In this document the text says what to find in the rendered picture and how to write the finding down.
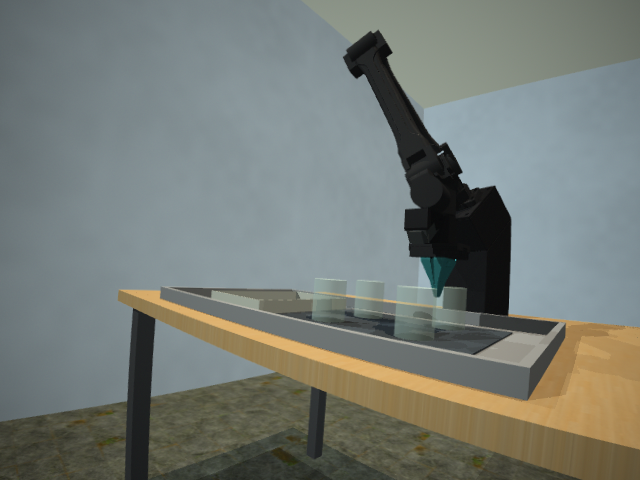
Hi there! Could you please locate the beige shallow tray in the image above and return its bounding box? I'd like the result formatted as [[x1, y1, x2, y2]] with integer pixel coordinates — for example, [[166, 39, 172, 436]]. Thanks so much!
[[211, 290, 313, 313]]

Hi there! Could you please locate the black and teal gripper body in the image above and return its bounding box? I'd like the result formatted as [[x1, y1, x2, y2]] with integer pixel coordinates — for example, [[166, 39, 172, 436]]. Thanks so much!
[[409, 243, 470, 260]]

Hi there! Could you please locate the clear glass jar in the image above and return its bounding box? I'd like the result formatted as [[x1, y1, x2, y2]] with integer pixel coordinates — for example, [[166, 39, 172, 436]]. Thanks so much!
[[435, 287, 467, 331], [354, 280, 385, 319], [312, 278, 347, 323], [394, 286, 437, 341]]

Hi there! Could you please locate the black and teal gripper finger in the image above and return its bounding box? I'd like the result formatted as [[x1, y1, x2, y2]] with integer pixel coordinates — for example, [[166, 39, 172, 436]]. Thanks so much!
[[421, 257, 435, 288], [433, 257, 456, 297]]

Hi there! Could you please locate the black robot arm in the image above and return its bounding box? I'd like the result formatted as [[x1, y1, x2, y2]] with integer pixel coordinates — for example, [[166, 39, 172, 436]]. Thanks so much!
[[343, 30, 481, 244]]

